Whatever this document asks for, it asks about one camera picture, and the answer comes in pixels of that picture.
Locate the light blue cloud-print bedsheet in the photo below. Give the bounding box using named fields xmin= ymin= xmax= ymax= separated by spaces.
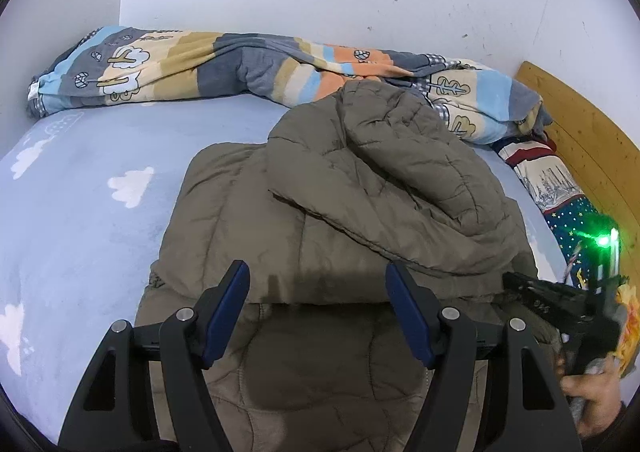
xmin=0 ymin=94 xmax=568 ymax=443

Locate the star-print pillow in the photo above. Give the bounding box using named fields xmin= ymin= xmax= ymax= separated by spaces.
xmin=492 ymin=137 xmax=626 ymax=293

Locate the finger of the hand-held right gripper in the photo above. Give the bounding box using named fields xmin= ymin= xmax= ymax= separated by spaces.
xmin=502 ymin=272 xmax=597 ymax=330

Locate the person's right hand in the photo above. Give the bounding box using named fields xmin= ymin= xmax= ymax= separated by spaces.
xmin=556 ymin=351 xmax=625 ymax=439

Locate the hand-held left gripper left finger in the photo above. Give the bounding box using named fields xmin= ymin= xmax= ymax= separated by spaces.
xmin=59 ymin=260 xmax=251 ymax=452

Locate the olive puffer jacket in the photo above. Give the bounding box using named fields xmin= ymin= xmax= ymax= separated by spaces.
xmin=134 ymin=79 xmax=566 ymax=452

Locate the wooden headboard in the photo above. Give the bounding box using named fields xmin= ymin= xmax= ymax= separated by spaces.
xmin=515 ymin=60 xmax=640 ymax=273

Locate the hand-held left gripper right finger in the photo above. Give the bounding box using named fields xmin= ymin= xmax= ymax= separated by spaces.
xmin=385 ymin=263 xmax=583 ymax=452

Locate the yellow orange cloth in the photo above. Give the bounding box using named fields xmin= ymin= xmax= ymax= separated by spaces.
xmin=612 ymin=282 xmax=640 ymax=374

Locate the patterned striped blanket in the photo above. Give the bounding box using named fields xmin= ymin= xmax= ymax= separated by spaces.
xmin=27 ymin=26 xmax=555 ymax=145

